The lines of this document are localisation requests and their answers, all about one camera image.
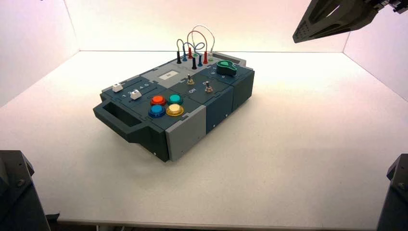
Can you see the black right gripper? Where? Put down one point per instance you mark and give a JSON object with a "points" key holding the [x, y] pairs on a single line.
{"points": [[398, 3]]}

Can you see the dark blue grey control box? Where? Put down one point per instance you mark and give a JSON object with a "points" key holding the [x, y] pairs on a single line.
{"points": [[186, 127]]}

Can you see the green rotary knob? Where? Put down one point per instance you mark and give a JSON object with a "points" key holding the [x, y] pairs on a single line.
{"points": [[226, 67]]}

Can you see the white banana plug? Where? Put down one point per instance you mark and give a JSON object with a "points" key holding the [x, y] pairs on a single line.
{"points": [[210, 53]]}

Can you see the red banana plug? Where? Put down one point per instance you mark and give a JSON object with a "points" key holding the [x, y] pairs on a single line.
{"points": [[190, 53], [205, 57]]}

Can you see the blue banana plug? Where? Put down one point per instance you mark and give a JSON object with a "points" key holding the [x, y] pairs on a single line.
{"points": [[200, 60], [184, 56]]}

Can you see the black banana plug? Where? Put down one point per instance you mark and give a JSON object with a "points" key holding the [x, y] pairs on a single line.
{"points": [[178, 58], [194, 63]]}

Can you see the green round push button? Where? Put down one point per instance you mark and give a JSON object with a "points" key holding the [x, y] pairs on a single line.
{"points": [[175, 98]]}

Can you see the yellow round push button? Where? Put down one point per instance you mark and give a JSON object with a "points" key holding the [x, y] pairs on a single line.
{"points": [[174, 109]]}

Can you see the red round push button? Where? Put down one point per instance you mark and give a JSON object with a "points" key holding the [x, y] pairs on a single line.
{"points": [[158, 100]]}

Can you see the blue round push button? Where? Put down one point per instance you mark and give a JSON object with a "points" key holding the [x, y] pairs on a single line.
{"points": [[156, 110]]}

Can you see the white slider knob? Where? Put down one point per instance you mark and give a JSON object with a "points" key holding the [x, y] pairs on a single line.
{"points": [[135, 94], [117, 87]]}

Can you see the metal toggle switch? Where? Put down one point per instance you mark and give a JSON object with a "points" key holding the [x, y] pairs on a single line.
{"points": [[190, 81], [208, 88]]}

